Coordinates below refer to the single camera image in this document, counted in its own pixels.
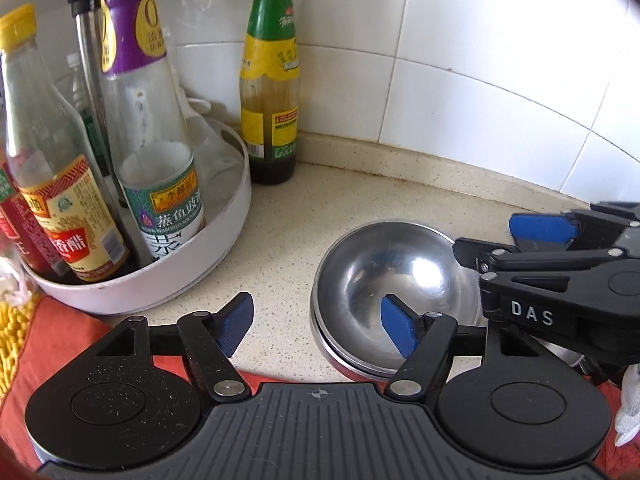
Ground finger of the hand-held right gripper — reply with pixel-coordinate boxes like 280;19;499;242
509;201;640;253
452;237;632;281

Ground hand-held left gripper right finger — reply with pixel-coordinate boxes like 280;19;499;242
380;295;547;402

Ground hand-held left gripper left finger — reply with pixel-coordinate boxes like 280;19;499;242
75;291;254;403

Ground person's right hand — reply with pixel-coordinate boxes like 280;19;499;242
615;362;640;448

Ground white rotating condiment rack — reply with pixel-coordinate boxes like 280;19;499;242
20;0;252;317

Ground red cloth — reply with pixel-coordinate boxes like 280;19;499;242
0;294;633;476

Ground purple neck soy sauce bottle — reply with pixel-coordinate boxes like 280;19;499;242
99;0;207;263

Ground yellow cap vinegar bottle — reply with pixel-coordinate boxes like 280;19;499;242
0;4;132;283

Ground yellow chenille mat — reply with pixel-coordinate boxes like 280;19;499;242
0;280;47;397

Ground red label sauce bottle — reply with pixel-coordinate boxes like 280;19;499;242
0;155;53;275

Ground clear plastic bag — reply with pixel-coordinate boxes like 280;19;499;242
0;237;32;311

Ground green label sauce bottle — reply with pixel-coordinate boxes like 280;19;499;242
239;0;301;186

